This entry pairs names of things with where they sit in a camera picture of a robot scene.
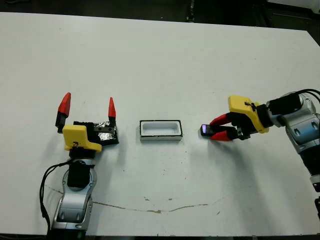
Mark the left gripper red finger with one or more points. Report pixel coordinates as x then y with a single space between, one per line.
112 110
64 106

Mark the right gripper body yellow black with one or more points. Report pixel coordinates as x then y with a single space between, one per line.
242 105

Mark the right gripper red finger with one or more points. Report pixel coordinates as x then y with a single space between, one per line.
225 135
222 118

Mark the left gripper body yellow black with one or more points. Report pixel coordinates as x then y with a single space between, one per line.
75 135

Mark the black background pole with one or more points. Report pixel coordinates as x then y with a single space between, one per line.
191 11

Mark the white background object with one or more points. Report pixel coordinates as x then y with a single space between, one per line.
295 2

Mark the white-lined camera box base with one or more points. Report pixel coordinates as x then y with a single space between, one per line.
161 137

